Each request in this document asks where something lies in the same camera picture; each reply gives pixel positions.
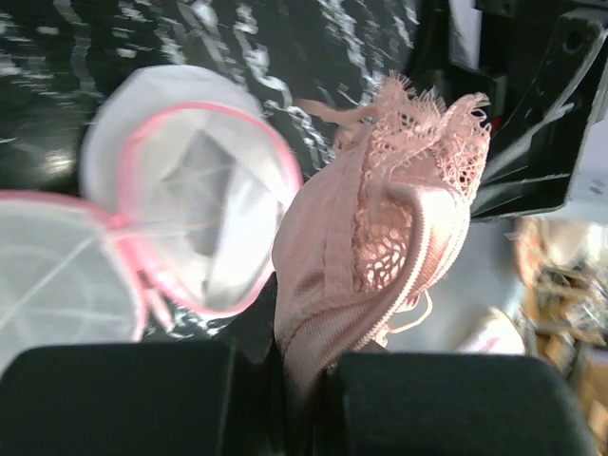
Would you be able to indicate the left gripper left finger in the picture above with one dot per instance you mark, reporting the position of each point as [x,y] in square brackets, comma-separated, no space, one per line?
[217,396]

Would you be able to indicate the white mesh laundry bag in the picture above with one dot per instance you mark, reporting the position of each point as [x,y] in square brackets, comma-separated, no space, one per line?
[184,186]

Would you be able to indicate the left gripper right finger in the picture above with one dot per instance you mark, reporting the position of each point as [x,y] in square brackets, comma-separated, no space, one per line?
[451,404]

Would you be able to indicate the pink lace bra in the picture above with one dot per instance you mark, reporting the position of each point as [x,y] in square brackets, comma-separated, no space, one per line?
[372,231]

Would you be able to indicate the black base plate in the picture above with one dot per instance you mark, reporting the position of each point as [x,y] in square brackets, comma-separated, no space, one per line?
[543,65]

